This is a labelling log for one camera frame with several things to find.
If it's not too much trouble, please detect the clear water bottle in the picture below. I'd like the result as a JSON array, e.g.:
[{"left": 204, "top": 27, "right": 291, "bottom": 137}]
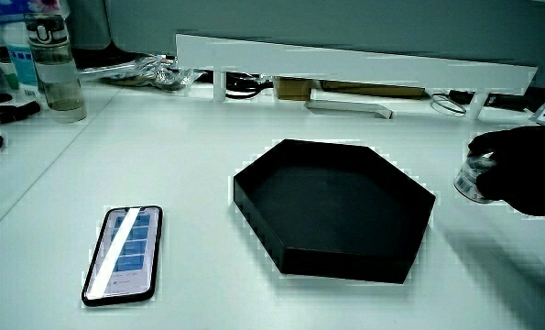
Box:
[{"left": 23, "top": 12, "right": 89, "bottom": 123}]

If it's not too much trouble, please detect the clear paper clip jar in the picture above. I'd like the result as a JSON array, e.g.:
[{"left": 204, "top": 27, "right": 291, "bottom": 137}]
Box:
[{"left": 453, "top": 153, "right": 498, "bottom": 204}]

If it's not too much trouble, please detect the black cable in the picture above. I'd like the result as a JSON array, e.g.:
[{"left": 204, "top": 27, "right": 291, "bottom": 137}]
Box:
[{"left": 225, "top": 72, "right": 273, "bottom": 100}]

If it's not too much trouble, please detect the coiled thin cable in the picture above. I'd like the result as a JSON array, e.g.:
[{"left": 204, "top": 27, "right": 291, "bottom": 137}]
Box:
[{"left": 430, "top": 93, "right": 468, "bottom": 116}]

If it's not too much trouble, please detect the flat silver stand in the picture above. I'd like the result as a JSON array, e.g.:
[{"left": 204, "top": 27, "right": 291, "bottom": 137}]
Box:
[{"left": 304, "top": 99, "right": 394, "bottom": 121}]

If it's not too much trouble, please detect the long black object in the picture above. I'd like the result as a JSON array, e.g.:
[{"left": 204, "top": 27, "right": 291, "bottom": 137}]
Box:
[{"left": 0, "top": 100, "right": 42, "bottom": 129}]

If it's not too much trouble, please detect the small brown cardboard box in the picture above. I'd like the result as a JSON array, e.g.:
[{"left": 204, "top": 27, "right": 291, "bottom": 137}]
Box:
[{"left": 273, "top": 76, "right": 313, "bottom": 102}]

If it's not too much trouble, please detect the white bottle blue label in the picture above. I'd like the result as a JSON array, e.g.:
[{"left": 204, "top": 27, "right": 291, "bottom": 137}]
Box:
[{"left": 2, "top": 21, "right": 40, "bottom": 98}]

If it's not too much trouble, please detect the flat brown box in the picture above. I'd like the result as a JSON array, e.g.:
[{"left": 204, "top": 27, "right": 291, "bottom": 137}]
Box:
[{"left": 321, "top": 81, "right": 426, "bottom": 100}]

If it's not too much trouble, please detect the blue floral tissue pack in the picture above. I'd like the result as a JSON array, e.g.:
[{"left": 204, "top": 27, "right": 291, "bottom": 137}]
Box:
[{"left": 0, "top": 0, "right": 70, "bottom": 27}]

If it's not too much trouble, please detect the black smartphone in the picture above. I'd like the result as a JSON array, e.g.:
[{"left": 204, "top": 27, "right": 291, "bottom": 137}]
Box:
[{"left": 81, "top": 204, "right": 164, "bottom": 308}]

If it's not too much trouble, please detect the black hexagonal tray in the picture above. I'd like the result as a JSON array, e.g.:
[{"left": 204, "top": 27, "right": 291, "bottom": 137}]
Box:
[{"left": 233, "top": 138, "right": 437, "bottom": 285}]

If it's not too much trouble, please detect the crumpled clear plastic bag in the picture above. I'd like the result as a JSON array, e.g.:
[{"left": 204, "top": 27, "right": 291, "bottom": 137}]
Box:
[{"left": 124, "top": 55, "right": 195, "bottom": 92}]

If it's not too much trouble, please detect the person's right hand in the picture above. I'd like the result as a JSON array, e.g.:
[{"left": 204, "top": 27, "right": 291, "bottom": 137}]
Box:
[{"left": 467, "top": 93, "right": 545, "bottom": 217}]

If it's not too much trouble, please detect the white monitor riser shelf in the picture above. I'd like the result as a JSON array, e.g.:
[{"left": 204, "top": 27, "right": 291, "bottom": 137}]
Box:
[{"left": 175, "top": 33, "right": 539, "bottom": 120}]

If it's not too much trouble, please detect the white desk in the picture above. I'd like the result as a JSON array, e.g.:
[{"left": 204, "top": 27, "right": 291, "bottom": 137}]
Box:
[{"left": 0, "top": 81, "right": 545, "bottom": 330}]

